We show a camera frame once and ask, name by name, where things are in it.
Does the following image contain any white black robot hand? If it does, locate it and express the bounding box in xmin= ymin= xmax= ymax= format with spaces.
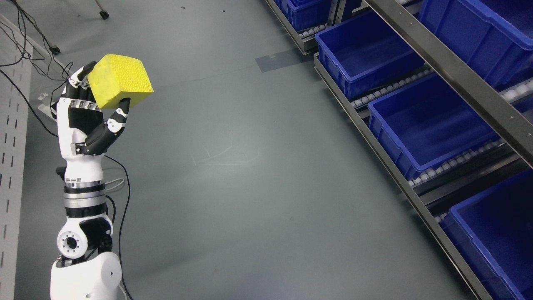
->
xmin=53 ymin=62 xmax=131 ymax=188

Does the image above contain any yellow foam block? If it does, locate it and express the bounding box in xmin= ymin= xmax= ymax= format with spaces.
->
xmin=87 ymin=54 xmax=154 ymax=110

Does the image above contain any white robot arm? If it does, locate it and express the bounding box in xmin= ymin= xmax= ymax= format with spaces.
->
xmin=50 ymin=182 xmax=122 ymax=300

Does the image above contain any blue bin lower shelf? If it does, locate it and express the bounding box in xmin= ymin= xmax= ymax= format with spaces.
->
xmin=273 ymin=0 xmax=364 ymax=33

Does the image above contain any blue bin middle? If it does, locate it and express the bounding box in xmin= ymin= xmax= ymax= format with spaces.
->
xmin=368 ymin=74 xmax=499 ymax=180

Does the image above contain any blue bin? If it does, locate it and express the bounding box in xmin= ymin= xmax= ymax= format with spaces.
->
xmin=440 ymin=170 xmax=533 ymax=300
xmin=368 ymin=74 xmax=499 ymax=180
xmin=315 ymin=11 xmax=424 ymax=99
xmin=418 ymin=0 xmax=533 ymax=87

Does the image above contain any grey metal shelf rack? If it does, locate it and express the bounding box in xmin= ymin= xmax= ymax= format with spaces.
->
xmin=267 ymin=0 xmax=532 ymax=300

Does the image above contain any white perforated panel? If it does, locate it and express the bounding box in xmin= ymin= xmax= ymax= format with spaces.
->
xmin=0 ymin=16 xmax=32 ymax=300

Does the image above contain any black tripod leg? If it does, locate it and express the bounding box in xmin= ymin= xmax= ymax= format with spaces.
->
xmin=13 ymin=0 xmax=109 ymax=54

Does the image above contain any blue bin far top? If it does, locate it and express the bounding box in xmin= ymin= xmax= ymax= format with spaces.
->
xmin=315 ymin=11 xmax=424 ymax=99

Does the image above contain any blue bin top right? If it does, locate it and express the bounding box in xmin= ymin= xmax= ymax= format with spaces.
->
xmin=418 ymin=0 xmax=533 ymax=87

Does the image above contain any blue bin bottom right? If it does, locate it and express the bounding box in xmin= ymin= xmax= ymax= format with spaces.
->
xmin=440 ymin=170 xmax=533 ymax=300

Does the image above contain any black floor cable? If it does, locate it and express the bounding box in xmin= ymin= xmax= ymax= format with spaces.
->
xmin=0 ymin=0 xmax=134 ymax=300

